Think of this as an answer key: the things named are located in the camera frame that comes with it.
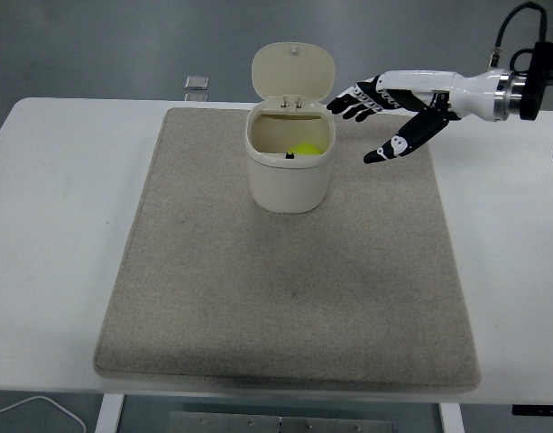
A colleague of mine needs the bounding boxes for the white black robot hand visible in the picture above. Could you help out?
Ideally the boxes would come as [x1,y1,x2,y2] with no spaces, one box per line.
[326,69,502,166]

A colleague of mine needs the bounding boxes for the yellow tennis ball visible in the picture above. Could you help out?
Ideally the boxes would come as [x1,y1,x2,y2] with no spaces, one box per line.
[287,142,322,157]

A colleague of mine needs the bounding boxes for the cream bin with flip lid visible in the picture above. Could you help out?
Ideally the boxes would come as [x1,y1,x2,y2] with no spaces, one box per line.
[244,41,336,215]

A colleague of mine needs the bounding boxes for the beige felt mat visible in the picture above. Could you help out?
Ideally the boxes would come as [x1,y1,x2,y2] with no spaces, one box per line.
[93,106,483,392]

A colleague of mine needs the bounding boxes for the black table control panel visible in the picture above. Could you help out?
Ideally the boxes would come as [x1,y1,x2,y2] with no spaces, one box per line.
[512,404,553,417]

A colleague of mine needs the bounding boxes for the white table leg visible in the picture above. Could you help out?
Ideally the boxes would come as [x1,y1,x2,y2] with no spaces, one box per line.
[438,402,465,433]
[95,392,126,433]

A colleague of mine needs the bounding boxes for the grey metal plate with screws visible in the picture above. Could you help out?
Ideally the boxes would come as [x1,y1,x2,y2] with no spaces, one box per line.
[168,410,397,433]

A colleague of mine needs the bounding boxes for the white cable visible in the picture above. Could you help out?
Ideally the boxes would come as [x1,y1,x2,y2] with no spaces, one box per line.
[0,394,88,433]

